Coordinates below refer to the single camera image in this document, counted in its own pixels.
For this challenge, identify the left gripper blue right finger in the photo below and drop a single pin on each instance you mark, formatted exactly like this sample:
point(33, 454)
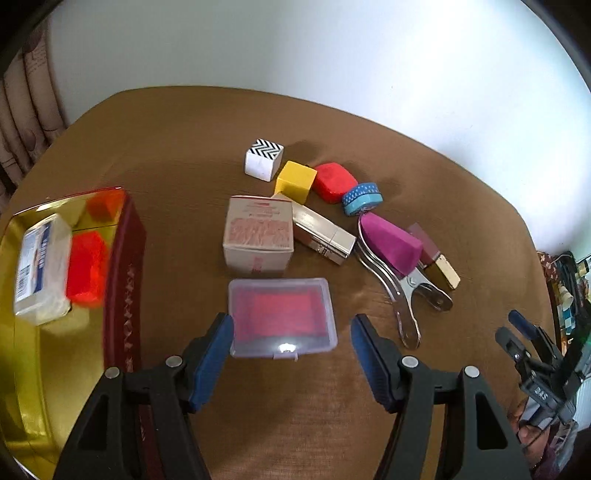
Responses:
point(378, 356)

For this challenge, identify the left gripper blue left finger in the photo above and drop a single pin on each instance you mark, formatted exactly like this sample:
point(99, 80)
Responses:
point(204, 359)

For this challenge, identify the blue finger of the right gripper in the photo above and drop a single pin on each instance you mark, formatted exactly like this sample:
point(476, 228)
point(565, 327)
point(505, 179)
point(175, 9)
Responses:
point(510, 344)
point(524, 326)

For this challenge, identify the clear case red insert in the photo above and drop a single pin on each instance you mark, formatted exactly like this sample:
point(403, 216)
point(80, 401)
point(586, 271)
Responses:
point(281, 318)

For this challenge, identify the clear box white label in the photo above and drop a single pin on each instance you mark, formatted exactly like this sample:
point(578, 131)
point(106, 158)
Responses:
point(40, 286)

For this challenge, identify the yellow wooden cube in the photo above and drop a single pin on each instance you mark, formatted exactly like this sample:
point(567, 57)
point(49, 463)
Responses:
point(295, 181)

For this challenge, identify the person right hand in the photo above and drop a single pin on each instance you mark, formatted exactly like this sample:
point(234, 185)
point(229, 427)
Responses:
point(534, 441)

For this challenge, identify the colourful clutter at edge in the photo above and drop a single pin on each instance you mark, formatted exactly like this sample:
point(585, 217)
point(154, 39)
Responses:
point(568, 284)

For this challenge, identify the silver metal clip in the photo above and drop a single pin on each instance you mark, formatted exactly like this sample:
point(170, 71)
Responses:
point(401, 291)

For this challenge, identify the magenta wedge block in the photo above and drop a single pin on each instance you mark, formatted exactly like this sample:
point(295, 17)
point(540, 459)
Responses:
point(395, 246)

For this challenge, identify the beige cardboard box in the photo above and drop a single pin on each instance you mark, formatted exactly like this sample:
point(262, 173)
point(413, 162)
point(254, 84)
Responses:
point(258, 237)

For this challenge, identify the silver rectangular case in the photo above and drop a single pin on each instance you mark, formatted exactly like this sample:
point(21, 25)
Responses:
point(319, 233)

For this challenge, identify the red gold tin box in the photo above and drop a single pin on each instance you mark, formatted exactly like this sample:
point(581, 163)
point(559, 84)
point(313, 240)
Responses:
point(49, 370)

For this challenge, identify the blue washi tape roll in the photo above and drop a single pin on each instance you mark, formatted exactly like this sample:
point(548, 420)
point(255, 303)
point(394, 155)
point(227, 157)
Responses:
point(361, 198)

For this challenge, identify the red rounded cube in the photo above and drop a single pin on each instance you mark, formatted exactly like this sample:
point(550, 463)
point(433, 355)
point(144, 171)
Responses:
point(332, 182)

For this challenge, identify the white zigzag pattern cube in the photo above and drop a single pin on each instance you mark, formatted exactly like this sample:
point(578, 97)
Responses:
point(262, 159)

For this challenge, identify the beige patterned curtain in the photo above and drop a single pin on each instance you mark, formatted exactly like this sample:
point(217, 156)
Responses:
point(31, 119)

